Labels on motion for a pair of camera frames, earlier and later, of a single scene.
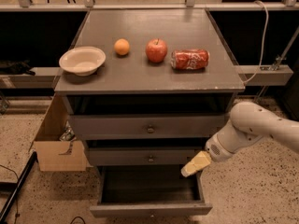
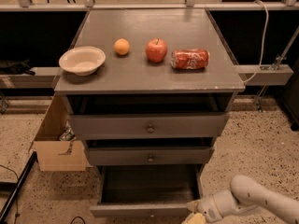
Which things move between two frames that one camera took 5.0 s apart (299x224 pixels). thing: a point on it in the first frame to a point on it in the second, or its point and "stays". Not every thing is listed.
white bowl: x=82 y=61 stays
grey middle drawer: x=141 y=156 stays
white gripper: x=214 y=147 to x=207 y=207
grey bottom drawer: x=149 y=191 stays
